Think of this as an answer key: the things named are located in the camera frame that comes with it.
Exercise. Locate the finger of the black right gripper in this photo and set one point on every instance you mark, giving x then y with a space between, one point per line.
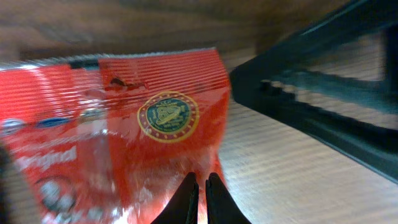
335 81

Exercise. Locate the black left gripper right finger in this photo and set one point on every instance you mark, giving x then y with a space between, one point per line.
221 208

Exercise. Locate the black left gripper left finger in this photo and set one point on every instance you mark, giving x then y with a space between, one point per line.
183 206

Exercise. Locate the red Hacks candy bag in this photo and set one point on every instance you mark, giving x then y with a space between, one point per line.
109 138

